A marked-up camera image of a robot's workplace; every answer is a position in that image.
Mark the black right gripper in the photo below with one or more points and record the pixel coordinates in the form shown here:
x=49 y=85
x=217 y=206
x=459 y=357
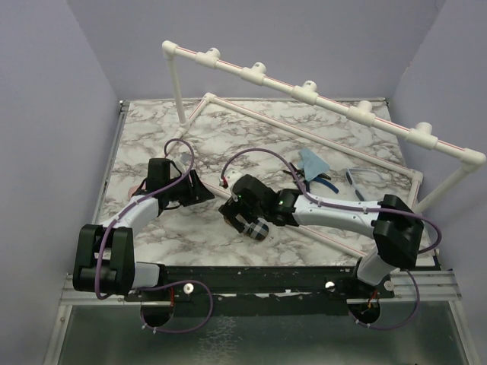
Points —
x=231 y=208

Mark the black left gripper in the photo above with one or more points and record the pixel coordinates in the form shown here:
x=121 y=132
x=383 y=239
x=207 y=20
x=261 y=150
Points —
x=197 y=192

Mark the plaid glasses case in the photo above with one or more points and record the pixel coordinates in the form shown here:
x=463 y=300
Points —
x=257 y=230

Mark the pink glasses case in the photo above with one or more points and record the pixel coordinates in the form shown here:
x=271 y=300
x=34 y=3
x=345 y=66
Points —
x=132 y=190

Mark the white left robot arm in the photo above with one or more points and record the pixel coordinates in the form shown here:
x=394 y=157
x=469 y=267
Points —
x=105 y=259

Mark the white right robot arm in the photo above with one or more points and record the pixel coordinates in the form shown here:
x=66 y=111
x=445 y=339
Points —
x=395 y=229

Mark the black blue sunglasses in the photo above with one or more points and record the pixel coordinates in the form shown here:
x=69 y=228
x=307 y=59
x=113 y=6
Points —
x=323 y=179

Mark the light blue sunglasses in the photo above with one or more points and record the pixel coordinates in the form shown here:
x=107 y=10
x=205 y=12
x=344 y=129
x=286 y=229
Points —
x=349 y=176

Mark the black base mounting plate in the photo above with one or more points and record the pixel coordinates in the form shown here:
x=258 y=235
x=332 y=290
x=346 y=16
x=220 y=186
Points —
x=194 y=291

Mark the white PVC pipe rack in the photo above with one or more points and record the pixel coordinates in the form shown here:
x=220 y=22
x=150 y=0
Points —
x=420 y=136

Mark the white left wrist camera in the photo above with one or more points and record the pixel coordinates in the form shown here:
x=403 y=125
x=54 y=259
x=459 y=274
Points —
x=182 y=162

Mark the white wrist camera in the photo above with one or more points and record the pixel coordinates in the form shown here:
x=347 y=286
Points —
x=230 y=177
x=182 y=162

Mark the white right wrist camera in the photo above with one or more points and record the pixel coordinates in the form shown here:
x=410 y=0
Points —
x=230 y=177

